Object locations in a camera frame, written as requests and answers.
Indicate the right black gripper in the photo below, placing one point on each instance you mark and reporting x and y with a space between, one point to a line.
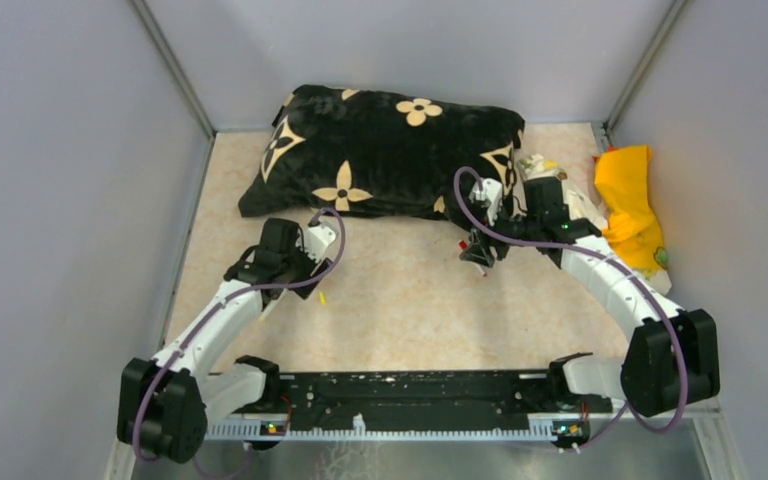
479 251

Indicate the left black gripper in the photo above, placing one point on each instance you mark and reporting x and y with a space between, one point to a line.
251 266

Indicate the white pen brown cap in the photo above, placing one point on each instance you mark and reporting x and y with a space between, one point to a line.
267 311

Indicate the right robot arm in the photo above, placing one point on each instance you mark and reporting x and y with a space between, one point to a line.
672 359

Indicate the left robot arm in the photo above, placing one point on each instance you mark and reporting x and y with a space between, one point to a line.
225 331

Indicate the white patterned cloth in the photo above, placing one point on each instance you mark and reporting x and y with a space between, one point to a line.
536 166

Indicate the black floral pillow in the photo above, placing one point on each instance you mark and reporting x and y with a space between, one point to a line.
375 154

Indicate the yellow cloth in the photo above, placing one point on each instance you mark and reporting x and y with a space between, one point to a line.
633 231

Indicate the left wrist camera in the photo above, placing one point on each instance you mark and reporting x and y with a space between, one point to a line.
316 240

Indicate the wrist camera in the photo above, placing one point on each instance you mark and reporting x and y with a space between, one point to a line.
488 196
316 240

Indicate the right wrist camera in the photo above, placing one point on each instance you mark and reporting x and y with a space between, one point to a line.
488 196

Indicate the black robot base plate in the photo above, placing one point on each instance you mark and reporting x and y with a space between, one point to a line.
418 401

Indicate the aluminium frame rail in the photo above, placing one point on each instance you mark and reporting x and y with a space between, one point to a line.
560 431

